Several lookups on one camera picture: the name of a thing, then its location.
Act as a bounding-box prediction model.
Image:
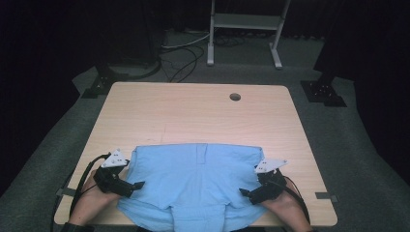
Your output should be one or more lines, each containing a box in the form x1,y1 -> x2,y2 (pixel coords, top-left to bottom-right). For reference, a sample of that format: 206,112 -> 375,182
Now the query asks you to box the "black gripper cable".
50,153 -> 112,232
279,175 -> 311,226

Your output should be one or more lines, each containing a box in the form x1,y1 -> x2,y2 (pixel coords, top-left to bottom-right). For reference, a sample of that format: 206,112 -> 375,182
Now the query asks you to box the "person's left hand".
80,168 -> 121,209

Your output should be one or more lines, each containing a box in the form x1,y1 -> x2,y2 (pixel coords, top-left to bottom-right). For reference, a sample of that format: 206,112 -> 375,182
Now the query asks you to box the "black stand base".
300,72 -> 348,108
80,63 -> 131,100

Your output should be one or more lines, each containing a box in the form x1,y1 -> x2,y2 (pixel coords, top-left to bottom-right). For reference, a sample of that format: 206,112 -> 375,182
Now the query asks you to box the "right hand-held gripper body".
249,158 -> 289,206

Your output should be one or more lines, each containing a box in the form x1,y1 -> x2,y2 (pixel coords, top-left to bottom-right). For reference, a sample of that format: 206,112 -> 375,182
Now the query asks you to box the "grey tape strip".
55,188 -> 78,198
314,191 -> 339,204

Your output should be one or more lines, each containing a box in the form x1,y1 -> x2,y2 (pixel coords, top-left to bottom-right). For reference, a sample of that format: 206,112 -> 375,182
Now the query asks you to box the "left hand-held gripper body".
93,148 -> 135,199

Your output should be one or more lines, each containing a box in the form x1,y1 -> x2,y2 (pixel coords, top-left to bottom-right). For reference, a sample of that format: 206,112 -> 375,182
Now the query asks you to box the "white metal stand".
206,0 -> 291,70

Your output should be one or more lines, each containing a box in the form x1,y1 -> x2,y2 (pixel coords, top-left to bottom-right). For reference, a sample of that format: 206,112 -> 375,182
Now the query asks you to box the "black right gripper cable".
279,175 -> 311,226

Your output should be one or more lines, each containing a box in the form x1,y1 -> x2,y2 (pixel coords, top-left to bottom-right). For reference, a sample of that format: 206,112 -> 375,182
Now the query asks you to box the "person's right hand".
265,178 -> 303,212

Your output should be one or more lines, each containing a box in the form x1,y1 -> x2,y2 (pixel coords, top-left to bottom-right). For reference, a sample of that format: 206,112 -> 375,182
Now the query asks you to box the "white floor cable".
161,32 -> 211,50

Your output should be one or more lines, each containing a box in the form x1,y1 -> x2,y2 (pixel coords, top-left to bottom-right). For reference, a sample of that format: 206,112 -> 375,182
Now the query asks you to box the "light blue button shirt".
116,142 -> 271,232

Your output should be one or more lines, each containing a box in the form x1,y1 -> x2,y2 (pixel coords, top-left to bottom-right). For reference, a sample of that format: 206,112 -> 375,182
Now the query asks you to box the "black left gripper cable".
50,153 -> 112,232

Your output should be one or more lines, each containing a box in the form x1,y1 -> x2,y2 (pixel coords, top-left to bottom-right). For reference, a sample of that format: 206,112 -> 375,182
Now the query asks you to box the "black floor cable bundle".
214,33 -> 247,48

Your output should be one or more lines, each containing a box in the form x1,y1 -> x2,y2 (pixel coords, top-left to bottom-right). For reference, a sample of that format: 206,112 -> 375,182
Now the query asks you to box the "dark curtain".
0,0 -> 101,197
312,0 -> 410,187

